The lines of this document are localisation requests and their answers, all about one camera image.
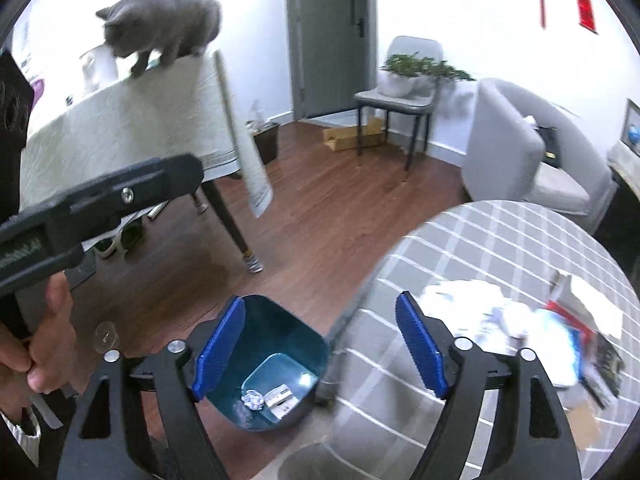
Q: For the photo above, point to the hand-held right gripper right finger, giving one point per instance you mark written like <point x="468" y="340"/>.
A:
<point x="420" y="345"/>

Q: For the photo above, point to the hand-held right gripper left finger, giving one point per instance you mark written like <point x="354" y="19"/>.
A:
<point x="220" y="350"/>

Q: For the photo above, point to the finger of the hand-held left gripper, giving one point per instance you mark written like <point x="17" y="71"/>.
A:
<point x="140" y="185"/>

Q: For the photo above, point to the small white tissue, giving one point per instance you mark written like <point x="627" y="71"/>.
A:
<point x="252" y="399"/>

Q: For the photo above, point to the large white tissue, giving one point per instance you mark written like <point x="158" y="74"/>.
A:
<point x="460" y="300"/>

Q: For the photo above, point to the teal plastic bin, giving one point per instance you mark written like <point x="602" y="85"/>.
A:
<point x="280" y="330"/>

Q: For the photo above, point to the blue and white packet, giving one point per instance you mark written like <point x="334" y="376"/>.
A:
<point x="550" y="350"/>

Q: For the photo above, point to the person's left hand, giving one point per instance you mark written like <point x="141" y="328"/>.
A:
<point x="50" y="325"/>

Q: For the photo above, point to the green slippers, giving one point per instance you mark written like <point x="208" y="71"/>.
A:
<point x="122" y="240"/>

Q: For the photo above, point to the dining table with cream cloth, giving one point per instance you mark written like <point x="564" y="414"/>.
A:
<point x="140" y="120"/>

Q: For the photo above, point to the small white box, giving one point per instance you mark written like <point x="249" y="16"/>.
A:
<point x="280" y="395"/>

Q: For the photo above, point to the round table with plaid cloth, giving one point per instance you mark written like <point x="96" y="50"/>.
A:
<point x="480" y="240"/>

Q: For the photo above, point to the white cup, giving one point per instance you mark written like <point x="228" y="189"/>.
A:
<point x="100" y="67"/>

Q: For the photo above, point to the dark waste basket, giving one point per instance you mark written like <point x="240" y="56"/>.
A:
<point x="267" y="142"/>

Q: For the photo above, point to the red and white box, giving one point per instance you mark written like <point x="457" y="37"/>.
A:
<point x="580" y="295"/>

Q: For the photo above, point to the grey cat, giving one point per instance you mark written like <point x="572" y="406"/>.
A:
<point x="170" y="15"/>

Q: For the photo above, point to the brown cardboard piece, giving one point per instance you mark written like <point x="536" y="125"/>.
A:
<point x="582" y="425"/>

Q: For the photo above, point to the black printed packet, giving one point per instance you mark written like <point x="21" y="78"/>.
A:
<point x="605" y="360"/>

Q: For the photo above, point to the cardboard box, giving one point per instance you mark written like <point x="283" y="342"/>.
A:
<point x="345" y="137"/>

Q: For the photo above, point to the grey armchair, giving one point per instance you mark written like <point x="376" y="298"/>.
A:
<point x="505" y="130"/>

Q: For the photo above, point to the grey door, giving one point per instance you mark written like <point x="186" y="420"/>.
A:
<point x="330" y="50"/>

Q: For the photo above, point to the black bag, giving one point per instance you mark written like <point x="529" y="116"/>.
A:
<point x="549" y="145"/>

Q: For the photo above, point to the dark side cabinet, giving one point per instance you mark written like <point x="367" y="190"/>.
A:
<point x="625" y="195"/>

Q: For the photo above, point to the potted plant in white pot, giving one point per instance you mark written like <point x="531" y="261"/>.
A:
<point x="400" y="82"/>

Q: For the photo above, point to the grey chair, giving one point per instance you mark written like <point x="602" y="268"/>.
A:
<point x="417" y="45"/>

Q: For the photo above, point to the framed picture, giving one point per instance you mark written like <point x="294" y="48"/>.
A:
<point x="632" y="127"/>

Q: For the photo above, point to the red wall banner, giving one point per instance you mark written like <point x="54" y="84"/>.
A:
<point x="585" y="9"/>

